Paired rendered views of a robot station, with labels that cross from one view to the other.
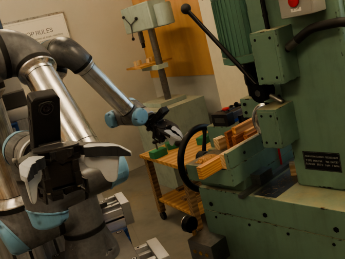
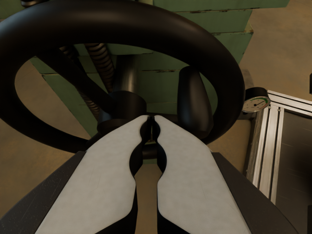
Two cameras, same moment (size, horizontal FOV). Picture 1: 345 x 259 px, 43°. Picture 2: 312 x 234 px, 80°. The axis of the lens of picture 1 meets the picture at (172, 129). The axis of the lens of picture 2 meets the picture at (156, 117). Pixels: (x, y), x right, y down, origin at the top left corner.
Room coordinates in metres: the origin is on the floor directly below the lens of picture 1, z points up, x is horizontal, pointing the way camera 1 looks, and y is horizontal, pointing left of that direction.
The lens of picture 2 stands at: (1.84, 0.02, 1.02)
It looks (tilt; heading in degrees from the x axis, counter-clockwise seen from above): 60 degrees down; 222
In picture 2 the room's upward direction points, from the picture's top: 4 degrees counter-clockwise
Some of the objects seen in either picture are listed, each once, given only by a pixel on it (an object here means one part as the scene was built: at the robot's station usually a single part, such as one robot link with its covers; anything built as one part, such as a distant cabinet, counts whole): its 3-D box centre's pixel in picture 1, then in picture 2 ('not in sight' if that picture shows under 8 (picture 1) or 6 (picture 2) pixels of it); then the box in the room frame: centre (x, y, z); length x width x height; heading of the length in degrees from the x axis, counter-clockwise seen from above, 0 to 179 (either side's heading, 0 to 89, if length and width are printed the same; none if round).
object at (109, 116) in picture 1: (120, 116); not in sight; (1.93, 0.21, 1.04); 0.11 x 0.11 x 0.08; 38
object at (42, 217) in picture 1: (51, 195); not in sight; (0.84, 0.27, 1.12); 0.11 x 0.08 x 0.11; 120
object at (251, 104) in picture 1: (263, 107); not in sight; (1.50, -0.32, 1.03); 0.14 x 0.07 x 0.09; 39
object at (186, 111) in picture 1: (167, 93); not in sight; (3.84, -0.03, 0.79); 0.62 x 0.48 x 1.58; 31
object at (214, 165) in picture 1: (257, 140); not in sight; (1.49, -0.28, 0.92); 0.60 x 0.02 x 0.04; 129
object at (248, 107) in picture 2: (190, 226); (251, 100); (1.51, 0.02, 0.65); 0.06 x 0.04 x 0.08; 129
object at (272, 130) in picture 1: (277, 124); not in sight; (1.27, -0.31, 1.02); 0.09 x 0.07 x 0.12; 129
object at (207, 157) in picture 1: (210, 158); not in sight; (1.45, -0.10, 0.91); 0.10 x 0.07 x 0.02; 39
